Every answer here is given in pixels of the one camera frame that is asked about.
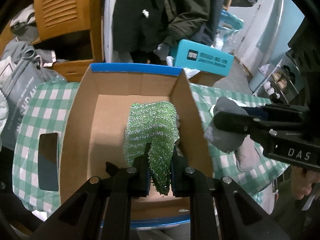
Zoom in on wooden louvered cabinet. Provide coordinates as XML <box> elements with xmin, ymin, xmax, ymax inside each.
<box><xmin>1</xmin><ymin>0</ymin><xmax>103</xmax><ymax>82</ymax></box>

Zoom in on grey printed tote bag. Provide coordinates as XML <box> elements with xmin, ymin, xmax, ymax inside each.
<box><xmin>1</xmin><ymin>50</ymin><xmax>45</xmax><ymax>150</ymax></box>

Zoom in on blue clear plastic bags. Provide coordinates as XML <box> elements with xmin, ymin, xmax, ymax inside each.
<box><xmin>212</xmin><ymin>10</ymin><xmax>244</xmax><ymax>54</ymax></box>

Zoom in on brown cardboard box on floor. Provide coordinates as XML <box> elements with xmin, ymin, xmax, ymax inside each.
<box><xmin>189</xmin><ymin>72</ymin><xmax>225</xmax><ymax>87</ymax></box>

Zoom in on green sparkly mesh cloth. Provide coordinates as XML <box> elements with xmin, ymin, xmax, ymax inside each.
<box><xmin>123</xmin><ymin>101</ymin><xmax>180</xmax><ymax>196</ymax></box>

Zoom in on white plastic bag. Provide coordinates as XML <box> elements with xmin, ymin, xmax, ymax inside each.
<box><xmin>153</xmin><ymin>43</ymin><xmax>200</xmax><ymax>79</ymax></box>

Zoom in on person right hand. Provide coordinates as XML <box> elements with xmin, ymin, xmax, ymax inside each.
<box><xmin>291</xmin><ymin>166</ymin><xmax>319</xmax><ymax>200</ymax></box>

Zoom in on teal box with text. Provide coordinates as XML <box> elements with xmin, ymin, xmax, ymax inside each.
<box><xmin>169</xmin><ymin>40</ymin><xmax>234</xmax><ymax>76</ymax></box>

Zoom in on hanging dark jackets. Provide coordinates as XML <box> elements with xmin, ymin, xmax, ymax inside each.
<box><xmin>103</xmin><ymin>0</ymin><xmax>223</xmax><ymax>64</ymax></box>

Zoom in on metal shoe rack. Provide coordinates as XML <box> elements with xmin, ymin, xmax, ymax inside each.
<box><xmin>248</xmin><ymin>49</ymin><xmax>304</xmax><ymax>104</ymax></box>

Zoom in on white fuzzy towel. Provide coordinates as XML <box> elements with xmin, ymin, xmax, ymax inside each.
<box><xmin>0</xmin><ymin>90</ymin><xmax>9</xmax><ymax>134</ymax></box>

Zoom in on black smartphone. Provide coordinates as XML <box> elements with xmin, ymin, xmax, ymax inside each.
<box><xmin>37</xmin><ymin>133</ymin><xmax>59</xmax><ymax>192</ymax></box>

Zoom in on cardboard box with blue rim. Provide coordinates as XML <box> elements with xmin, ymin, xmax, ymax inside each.
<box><xmin>60</xmin><ymin>62</ymin><xmax>214</xmax><ymax>228</ymax></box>

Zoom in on light grey socks bundle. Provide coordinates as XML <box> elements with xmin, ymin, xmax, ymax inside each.
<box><xmin>204</xmin><ymin>96</ymin><xmax>260</xmax><ymax>172</ymax></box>

